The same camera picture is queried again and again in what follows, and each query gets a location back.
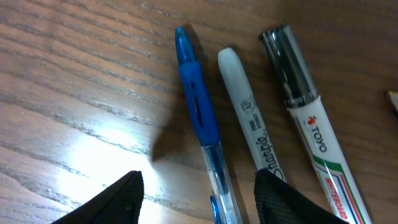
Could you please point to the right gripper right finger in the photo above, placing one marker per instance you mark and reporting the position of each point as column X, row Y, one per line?
column 279, row 203

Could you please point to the grey Sharpie marker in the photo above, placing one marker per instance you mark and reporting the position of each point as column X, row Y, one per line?
column 248, row 112

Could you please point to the white Toyo whiteboard marker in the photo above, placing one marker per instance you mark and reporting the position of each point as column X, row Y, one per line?
column 314, row 128

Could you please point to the blue ballpoint pen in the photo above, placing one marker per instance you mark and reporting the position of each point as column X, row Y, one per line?
column 223, row 200

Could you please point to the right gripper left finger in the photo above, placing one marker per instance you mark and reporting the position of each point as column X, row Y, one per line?
column 121, row 202

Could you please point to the correction tape dispenser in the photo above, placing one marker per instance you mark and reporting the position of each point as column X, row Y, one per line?
column 392, row 97

